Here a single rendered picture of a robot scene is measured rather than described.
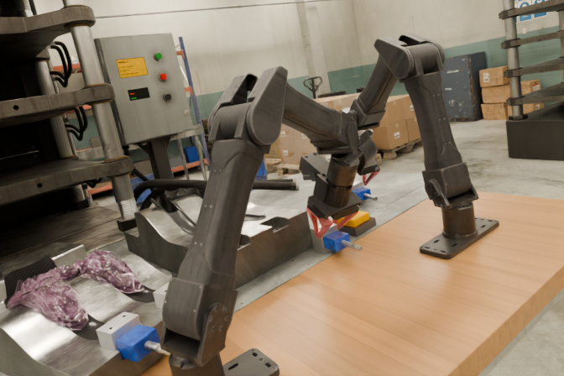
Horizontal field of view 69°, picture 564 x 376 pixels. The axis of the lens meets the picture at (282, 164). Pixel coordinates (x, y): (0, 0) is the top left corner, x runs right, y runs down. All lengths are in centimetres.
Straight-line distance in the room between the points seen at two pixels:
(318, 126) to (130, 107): 106
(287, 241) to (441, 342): 41
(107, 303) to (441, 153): 69
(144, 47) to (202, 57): 637
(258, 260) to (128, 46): 107
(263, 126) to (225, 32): 780
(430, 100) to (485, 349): 47
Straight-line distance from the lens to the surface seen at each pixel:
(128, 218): 154
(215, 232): 54
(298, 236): 95
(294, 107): 66
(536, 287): 79
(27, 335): 79
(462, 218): 91
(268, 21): 883
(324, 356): 64
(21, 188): 151
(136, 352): 66
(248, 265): 88
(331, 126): 74
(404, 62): 89
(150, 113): 169
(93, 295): 84
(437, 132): 90
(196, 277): 54
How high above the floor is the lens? 118
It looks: 11 degrees down
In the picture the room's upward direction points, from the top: 11 degrees counter-clockwise
